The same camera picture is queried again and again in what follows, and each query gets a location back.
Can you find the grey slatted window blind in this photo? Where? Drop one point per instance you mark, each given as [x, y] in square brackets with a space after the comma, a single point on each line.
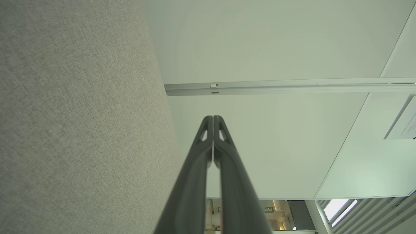
[373, 214]

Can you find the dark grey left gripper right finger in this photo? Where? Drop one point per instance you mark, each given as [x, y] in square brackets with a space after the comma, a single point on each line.
[237, 201]

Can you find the grey metal post bracket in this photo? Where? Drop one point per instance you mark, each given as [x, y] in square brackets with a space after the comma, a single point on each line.
[292, 87]

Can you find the white paper wall notice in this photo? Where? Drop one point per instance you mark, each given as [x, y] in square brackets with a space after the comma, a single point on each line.
[406, 123]

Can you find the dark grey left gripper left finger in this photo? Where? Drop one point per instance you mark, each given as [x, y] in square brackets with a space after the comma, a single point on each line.
[188, 201]

